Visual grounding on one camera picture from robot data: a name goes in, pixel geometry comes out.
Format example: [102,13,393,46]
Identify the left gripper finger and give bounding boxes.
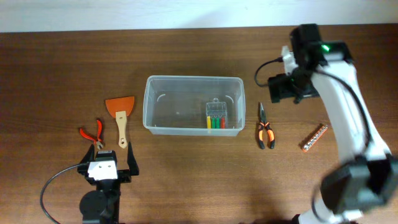
[80,144,95,164]
[127,142,139,170]

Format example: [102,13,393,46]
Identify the orange black long-nose pliers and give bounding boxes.
[257,103,275,149]

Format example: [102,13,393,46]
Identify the orange socket rail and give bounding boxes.
[302,124,328,152]

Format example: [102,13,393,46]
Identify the orange scraper wooden handle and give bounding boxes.
[105,96,135,148]

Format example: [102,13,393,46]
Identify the clear screwdriver bit case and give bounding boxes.
[205,98,228,129]

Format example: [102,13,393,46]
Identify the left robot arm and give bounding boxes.
[78,143,139,224]

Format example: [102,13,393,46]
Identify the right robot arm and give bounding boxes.
[268,24,397,223]

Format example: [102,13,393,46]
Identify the clear plastic container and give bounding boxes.
[142,75,246,136]

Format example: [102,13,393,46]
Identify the small red cutting pliers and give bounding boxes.
[79,118,104,150]

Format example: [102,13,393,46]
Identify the left black cable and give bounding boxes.
[39,164,82,223]

